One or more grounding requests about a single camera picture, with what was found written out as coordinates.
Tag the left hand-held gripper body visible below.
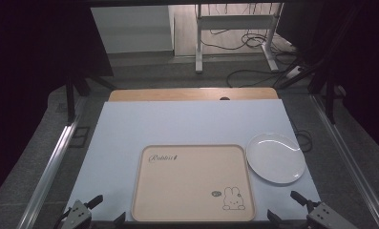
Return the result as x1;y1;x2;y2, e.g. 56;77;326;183
60;199;93;229

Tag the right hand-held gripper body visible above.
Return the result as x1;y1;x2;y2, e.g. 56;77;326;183
305;201;360;229

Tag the white round plate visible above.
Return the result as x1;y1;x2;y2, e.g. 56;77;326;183
245;132;306;185

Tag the beige tray with rabbit print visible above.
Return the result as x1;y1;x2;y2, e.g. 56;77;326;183
130;144;257;223

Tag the black metal stand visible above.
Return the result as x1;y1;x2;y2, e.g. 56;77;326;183
272;3;363;126
64;72;118;126

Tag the pale white table sheet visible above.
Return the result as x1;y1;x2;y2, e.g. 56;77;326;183
65;100;322;222

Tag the white power strip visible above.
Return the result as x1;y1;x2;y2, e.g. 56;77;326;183
285;65;305;80

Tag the wooden table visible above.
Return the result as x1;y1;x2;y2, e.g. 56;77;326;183
108;87;280;103

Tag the dark curtain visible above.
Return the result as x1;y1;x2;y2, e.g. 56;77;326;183
277;0;379;161
0;0;115;206

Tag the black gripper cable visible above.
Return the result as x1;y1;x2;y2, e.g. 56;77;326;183
53;207;73;229

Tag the aluminium rail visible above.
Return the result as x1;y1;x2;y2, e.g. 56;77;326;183
16;94;90;229
308;94;379;229

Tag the black floor socket frame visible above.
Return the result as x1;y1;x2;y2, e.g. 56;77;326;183
68;126;92;149

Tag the black floor cable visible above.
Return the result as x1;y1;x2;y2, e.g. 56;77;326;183
225;65;293;89

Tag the tangle of black floor cables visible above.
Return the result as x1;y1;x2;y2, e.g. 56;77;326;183
200;28;298;56

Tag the white metal desk frame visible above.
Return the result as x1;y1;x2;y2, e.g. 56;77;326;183
195;3;285;74

